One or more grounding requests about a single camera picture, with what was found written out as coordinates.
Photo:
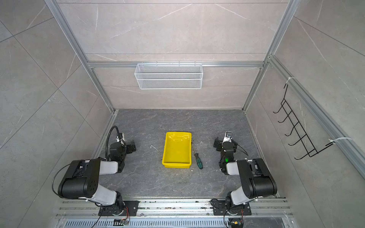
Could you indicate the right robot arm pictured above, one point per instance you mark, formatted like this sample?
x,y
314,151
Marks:
x,y
255,178

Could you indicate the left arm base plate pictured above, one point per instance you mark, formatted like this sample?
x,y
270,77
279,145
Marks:
x,y
129,207

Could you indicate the yellow plastic bin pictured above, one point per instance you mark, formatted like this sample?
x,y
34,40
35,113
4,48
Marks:
x,y
177,150

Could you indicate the white wire mesh basket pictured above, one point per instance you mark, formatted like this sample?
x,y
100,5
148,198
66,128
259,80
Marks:
x,y
161,76

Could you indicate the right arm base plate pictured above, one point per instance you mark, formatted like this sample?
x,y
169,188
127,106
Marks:
x,y
222,207

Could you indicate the black wire hook rack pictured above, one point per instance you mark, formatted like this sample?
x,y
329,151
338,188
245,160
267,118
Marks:
x,y
297,129

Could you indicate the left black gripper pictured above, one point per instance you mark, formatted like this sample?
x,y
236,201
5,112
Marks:
x,y
129,147

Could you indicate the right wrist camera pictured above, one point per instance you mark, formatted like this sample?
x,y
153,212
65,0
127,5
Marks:
x,y
227,137

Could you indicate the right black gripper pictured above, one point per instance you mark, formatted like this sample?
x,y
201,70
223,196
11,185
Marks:
x,y
218,143

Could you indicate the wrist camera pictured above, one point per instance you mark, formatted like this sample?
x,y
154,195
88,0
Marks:
x,y
227,137
120,138

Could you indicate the green handled screwdriver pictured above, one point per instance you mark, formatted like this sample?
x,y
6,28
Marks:
x,y
197,158

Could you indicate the aluminium mounting rail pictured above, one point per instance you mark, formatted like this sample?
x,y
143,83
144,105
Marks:
x,y
177,213

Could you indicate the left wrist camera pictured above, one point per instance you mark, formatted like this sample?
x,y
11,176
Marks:
x,y
120,138

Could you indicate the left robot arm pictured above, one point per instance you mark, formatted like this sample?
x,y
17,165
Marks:
x,y
81,180

